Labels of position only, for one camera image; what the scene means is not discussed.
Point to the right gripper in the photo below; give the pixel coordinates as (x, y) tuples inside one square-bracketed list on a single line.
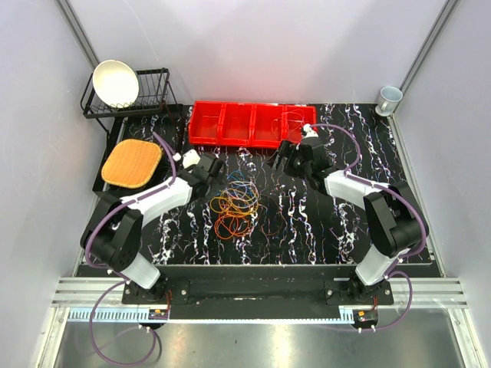
[(285, 150)]

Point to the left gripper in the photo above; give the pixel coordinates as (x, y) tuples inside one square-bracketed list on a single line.
[(219, 175)]

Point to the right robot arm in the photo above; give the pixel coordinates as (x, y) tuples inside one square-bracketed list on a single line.
[(395, 222)]

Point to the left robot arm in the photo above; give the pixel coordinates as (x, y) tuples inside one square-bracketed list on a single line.
[(113, 233)]

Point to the red bin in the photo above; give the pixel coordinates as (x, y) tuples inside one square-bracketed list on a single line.
[(267, 126), (236, 122), (205, 123), (294, 117)]

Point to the woven bamboo tray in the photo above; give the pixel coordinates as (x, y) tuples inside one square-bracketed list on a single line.
[(131, 164)]

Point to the light blue mug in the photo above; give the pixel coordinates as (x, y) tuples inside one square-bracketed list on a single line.
[(388, 99)]

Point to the white bowl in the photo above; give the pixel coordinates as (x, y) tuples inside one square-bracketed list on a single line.
[(115, 83)]

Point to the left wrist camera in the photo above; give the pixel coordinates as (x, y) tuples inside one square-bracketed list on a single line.
[(187, 160)]

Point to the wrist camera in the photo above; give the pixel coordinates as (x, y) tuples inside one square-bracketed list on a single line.
[(308, 131), (187, 160)]

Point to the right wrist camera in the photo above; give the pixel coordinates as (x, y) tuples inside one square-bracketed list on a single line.
[(308, 131)]

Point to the black wire dish rack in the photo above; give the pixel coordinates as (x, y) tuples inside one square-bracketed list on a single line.
[(156, 110)]

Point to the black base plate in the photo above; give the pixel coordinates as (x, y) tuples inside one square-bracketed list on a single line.
[(259, 292)]

